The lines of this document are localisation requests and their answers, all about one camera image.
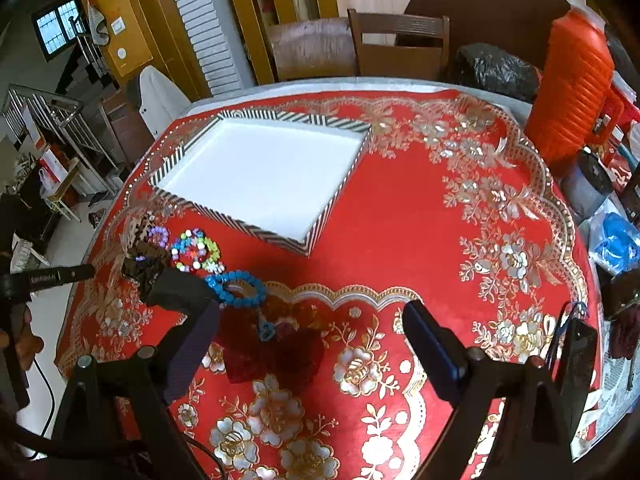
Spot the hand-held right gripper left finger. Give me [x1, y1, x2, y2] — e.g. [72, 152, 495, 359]
[50, 265, 223, 480]

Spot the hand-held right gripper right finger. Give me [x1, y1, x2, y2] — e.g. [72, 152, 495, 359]
[401, 300, 576, 480]

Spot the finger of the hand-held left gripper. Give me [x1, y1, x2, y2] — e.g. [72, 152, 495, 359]
[27, 264, 97, 291]

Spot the blue bead bracelet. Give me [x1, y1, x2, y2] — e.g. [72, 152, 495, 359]
[204, 269, 277, 343]

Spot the multicolour bead bracelet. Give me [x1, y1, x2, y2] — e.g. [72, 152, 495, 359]
[170, 228, 222, 275]

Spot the leopard print scrunchie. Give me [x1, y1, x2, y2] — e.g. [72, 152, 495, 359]
[131, 212, 156, 241]

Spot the red bow hair clip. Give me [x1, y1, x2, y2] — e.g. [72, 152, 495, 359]
[222, 300, 326, 386]

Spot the striped tray with white inside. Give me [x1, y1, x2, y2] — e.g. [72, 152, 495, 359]
[148, 109, 375, 258]

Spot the person's left hand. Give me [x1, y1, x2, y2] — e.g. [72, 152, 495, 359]
[10, 305, 48, 361]

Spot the red floral tablecloth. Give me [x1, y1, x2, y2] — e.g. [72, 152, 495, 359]
[54, 87, 606, 480]

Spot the metal rack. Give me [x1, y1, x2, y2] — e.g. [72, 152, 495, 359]
[2, 85, 118, 201]

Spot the white garment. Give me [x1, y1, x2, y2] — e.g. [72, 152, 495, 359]
[127, 65, 191, 138]

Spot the blue plastic bag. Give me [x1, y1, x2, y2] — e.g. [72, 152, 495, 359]
[597, 212, 640, 273]

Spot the grey jar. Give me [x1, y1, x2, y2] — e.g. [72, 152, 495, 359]
[560, 150, 613, 218]

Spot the window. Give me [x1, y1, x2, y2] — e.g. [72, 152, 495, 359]
[32, 0, 86, 58]

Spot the black plastic bag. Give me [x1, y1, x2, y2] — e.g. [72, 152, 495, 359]
[452, 42, 543, 103]

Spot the white louvered door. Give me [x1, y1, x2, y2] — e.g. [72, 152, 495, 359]
[159, 0, 243, 98]

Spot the red plastic basket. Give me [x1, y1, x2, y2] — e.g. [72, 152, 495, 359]
[595, 85, 640, 146]

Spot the dark wooden chair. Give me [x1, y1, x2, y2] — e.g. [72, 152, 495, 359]
[347, 8, 451, 81]

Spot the light wooden chair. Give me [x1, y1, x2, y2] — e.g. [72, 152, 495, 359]
[265, 16, 361, 83]

